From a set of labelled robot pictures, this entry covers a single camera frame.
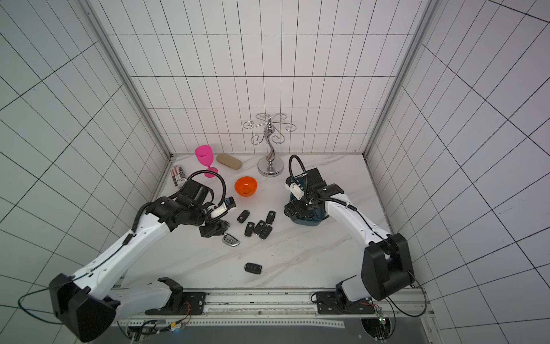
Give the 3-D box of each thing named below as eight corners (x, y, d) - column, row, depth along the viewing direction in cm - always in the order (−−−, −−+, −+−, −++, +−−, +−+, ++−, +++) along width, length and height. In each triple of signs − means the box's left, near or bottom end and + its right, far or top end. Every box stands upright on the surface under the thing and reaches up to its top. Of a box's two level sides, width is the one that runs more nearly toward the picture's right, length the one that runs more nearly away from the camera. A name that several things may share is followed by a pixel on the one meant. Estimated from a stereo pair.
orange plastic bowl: (235, 198, 105) (233, 191, 100) (238, 183, 111) (236, 176, 106) (257, 198, 105) (256, 191, 100) (258, 183, 111) (257, 176, 106)
